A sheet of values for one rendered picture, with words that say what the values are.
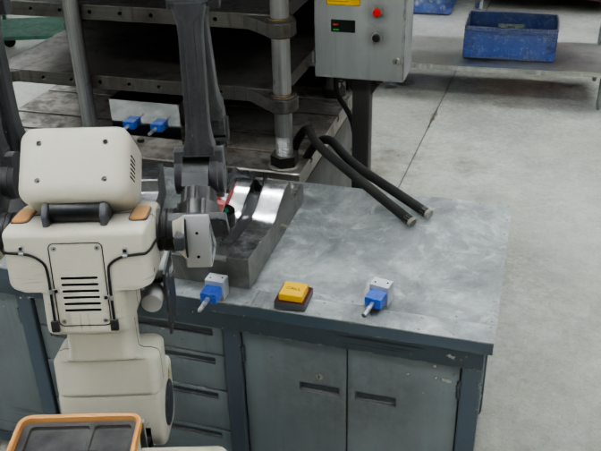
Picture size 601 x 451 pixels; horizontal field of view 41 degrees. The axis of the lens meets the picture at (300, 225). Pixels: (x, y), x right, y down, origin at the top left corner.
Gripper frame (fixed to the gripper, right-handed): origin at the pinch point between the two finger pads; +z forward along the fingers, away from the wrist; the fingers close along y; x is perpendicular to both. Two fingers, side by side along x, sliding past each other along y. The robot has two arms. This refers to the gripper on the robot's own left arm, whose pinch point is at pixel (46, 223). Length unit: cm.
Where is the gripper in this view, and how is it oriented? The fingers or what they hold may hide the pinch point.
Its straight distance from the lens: 209.6
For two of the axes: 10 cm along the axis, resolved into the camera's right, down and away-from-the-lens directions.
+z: 0.1, 5.5, 8.3
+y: -10.0, 0.3, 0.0
